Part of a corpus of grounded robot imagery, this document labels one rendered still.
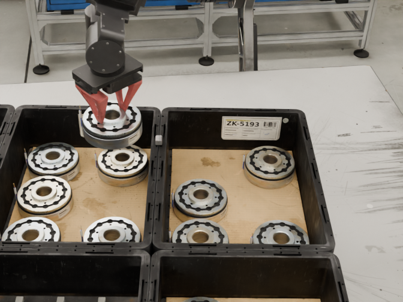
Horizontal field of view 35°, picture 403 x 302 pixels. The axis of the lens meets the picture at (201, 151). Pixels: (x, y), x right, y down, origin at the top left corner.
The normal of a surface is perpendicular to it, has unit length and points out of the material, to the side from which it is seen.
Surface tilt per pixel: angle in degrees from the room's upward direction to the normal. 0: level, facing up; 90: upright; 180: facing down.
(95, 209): 0
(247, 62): 65
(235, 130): 90
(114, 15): 19
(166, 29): 0
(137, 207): 0
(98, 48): 91
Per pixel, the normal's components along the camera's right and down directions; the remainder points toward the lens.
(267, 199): 0.03, -0.78
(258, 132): 0.01, 0.62
